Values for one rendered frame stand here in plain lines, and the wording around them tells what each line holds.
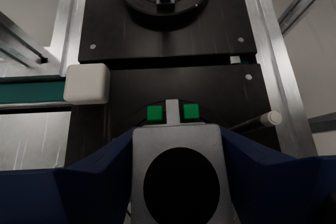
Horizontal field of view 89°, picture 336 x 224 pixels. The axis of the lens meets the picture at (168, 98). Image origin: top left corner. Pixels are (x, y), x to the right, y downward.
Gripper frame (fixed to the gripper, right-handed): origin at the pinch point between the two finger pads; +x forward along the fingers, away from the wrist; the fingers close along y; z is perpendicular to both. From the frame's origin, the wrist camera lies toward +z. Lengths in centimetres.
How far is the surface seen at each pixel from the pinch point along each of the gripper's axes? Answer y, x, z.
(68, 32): 14.8, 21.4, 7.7
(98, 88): 8.0, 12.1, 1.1
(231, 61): -8.4, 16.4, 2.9
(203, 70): -4.5, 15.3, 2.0
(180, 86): -1.3, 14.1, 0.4
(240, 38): -10.0, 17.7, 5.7
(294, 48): -26.5, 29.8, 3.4
